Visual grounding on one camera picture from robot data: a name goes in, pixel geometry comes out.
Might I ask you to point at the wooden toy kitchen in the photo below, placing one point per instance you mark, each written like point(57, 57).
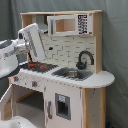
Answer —
point(63, 51)

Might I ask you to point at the grey range hood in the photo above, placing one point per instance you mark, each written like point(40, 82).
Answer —
point(42, 23)

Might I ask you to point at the grey toy sink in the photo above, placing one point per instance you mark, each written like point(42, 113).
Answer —
point(73, 74)

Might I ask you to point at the white cupboard door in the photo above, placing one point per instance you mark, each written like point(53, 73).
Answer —
point(54, 121)

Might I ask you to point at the black toy stovetop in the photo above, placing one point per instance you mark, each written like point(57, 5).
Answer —
point(37, 66)

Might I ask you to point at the red left stove knob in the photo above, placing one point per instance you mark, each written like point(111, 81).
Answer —
point(15, 78)

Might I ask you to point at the black toy faucet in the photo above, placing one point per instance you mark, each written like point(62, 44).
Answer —
point(82, 63)

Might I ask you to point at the grey toy ice dispenser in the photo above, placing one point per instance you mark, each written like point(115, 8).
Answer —
point(62, 104)

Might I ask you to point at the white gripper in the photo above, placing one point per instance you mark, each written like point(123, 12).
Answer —
point(30, 35)

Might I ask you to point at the white toy microwave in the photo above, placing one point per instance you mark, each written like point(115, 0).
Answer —
point(65, 25)

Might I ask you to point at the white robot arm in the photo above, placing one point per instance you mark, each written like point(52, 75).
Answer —
point(9, 66)

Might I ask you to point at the red stove knob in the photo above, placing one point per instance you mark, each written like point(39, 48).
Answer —
point(15, 78)
point(34, 84)

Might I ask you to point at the white oven door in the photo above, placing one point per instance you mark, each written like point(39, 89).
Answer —
point(8, 95)

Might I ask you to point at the red right stove knob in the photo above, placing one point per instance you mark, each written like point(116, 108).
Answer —
point(34, 84)

